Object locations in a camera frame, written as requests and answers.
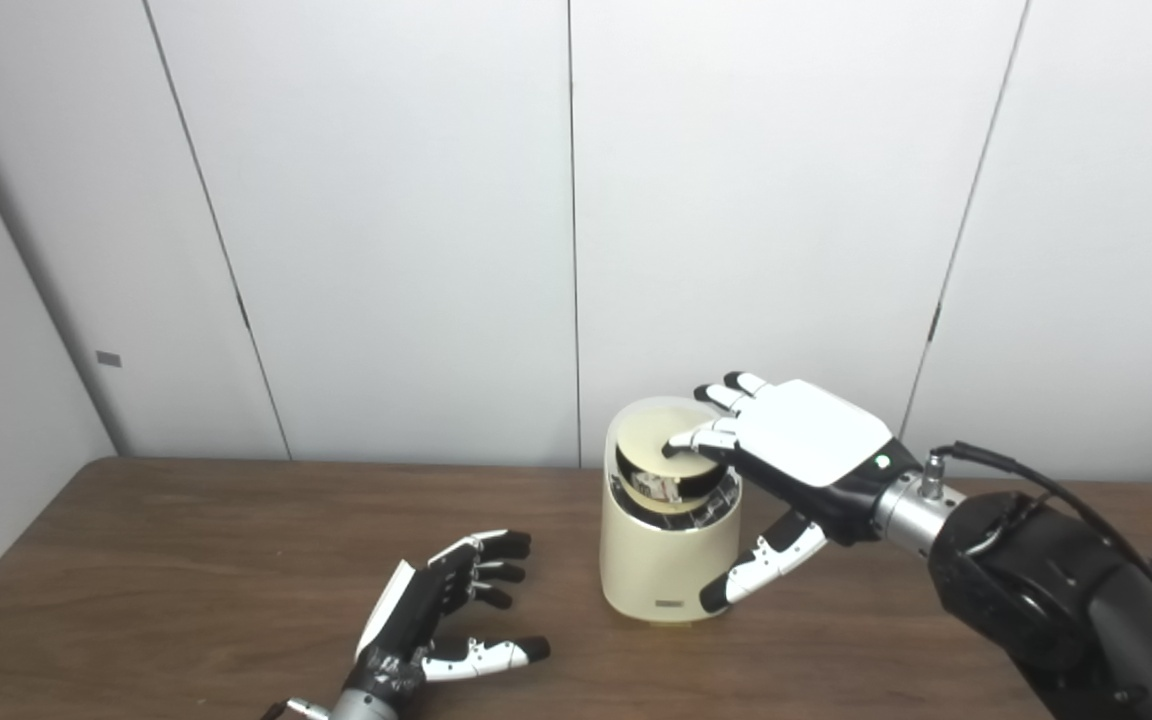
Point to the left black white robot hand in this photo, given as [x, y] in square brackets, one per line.
[406, 625]

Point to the small grey wall label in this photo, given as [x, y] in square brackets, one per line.
[109, 358]

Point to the cream-colored lidded bin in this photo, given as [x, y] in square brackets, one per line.
[656, 570]

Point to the dark wall panel seam clip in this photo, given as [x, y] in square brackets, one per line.
[934, 320]

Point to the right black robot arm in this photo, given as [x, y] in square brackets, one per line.
[1036, 580]

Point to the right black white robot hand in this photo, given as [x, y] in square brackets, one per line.
[806, 440]

